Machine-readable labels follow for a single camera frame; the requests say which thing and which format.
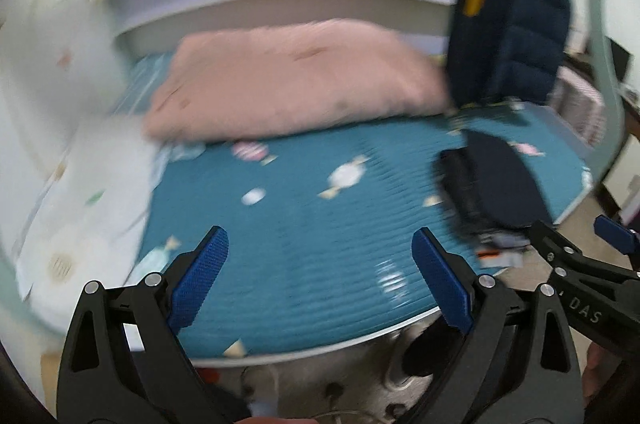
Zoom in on teal quilted bed cover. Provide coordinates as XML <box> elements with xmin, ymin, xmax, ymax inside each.
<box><xmin>112</xmin><ymin>54</ymin><xmax>593</xmax><ymax>357</ymax></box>

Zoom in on pale green bed frame post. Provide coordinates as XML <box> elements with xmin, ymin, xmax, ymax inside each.
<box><xmin>570</xmin><ymin>0</ymin><xmax>626</xmax><ymax>215</ymax></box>

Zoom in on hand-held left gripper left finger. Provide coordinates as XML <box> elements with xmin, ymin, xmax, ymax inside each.
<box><xmin>56</xmin><ymin>225</ymin><xmax>231</xmax><ymax>424</ymax></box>

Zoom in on striped cloth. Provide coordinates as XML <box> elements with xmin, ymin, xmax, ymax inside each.
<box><xmin>552</xmin><ymin>66</ymin><xmax>608</xmax><ymax>149</ymax></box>

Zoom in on pink pillow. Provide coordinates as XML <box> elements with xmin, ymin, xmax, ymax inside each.
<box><xmin>142</xmin><ymin>18</ymin><xmax>451</xmax><ymax>142</ymax></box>

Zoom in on navy garment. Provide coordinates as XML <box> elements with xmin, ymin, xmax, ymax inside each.
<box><xmin>462</xmin><ymin>131</ymin><xmax>553</xmax><ymax>229</ymax></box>

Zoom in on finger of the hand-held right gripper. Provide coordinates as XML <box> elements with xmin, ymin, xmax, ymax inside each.
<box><xmin>594</xmin><ymin>214</ymin><xmax>640</xmax><ymax>267</ymax></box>
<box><xmin>529</xmin><ymin>220</ymin><xmax>588</xmax><ymax>285</ymax></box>

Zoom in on white printed blanket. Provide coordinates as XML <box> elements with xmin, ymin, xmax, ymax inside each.
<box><xmin>0</xmin><ymin>0</ymin><xmax>166</xmax><ymax>320</ymax></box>

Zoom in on navy and yellow puffer jacket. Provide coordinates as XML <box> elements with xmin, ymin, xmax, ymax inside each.
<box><xmin>445</xmin><ymin>0</ymin><xmax>572</xmax><ymax>109</ymax></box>

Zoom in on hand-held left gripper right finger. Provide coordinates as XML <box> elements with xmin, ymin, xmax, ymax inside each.
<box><xmin>411</xmin><ymin>226</ymin><xmax>586</xmax><ymax>424</ymax></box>

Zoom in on dark blue jeans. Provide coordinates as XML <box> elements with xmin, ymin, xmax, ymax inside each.
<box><xmin>437</xmin><ymin>149</ymin><xmax>496</xmax><ymax>237</ymax></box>

